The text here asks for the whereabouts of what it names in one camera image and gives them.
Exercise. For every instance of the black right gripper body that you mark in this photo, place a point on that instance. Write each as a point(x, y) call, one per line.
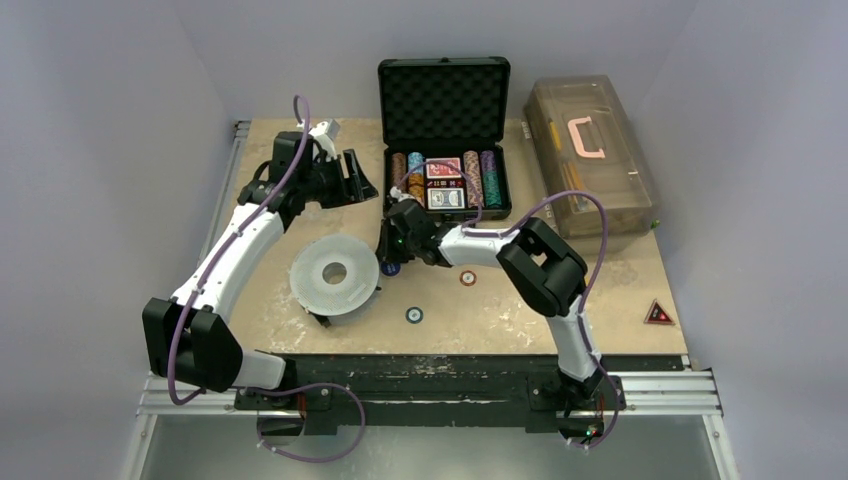
point(392, 237)

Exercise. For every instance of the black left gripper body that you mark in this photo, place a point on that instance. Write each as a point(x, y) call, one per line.
point(327, 182)

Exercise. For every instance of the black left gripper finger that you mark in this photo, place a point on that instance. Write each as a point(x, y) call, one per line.
point(355, 193)
point(355, 178)

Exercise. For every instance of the blue small blind button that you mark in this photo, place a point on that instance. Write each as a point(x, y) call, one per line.
point(390, 269)

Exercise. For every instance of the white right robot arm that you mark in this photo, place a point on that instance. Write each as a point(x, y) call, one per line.
point(548, 274)

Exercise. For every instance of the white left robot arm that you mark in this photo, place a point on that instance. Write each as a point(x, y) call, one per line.
point(187, 336)

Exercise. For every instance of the black poker set case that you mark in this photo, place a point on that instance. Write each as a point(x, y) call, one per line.
point(442, 108)

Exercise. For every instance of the blue playing card deck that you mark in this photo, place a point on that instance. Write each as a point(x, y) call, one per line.
point(445, 198)

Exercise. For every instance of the long brown chip stack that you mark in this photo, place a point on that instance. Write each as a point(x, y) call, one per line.
point(398, 169)

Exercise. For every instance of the orange yellow chip stack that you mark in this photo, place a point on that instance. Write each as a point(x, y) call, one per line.
point(416, 187)

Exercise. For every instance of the light blue chip stack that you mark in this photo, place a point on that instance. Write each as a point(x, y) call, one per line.
point(415, 161)

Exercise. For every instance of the red dice row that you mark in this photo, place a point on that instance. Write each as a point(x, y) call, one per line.
point(445, 183)

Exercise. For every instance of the red playing card deck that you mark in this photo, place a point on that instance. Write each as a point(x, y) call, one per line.
point(443, 168)

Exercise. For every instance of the red poker chip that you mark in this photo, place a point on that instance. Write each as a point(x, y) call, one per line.
point(468, 278)

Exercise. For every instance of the green fifty poker chip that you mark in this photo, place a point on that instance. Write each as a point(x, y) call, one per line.
point(414, 315)

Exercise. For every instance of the dark green chip stack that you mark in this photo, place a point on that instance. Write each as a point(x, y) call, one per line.
point(491, 180)

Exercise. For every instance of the peach chip stack right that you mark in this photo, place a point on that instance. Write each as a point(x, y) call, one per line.
point(471, 163)

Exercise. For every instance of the translucent plastic toolbox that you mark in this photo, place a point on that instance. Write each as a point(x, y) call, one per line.
point(584, 142)

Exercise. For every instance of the red triangle warning sticker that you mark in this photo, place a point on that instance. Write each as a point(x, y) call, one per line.
point(658, 315)

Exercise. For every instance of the white perforated cable spool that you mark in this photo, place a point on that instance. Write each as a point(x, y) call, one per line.
point(335, 279)

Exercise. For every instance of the aluminium frame rail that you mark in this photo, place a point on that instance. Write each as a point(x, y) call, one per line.
point(669, 393)

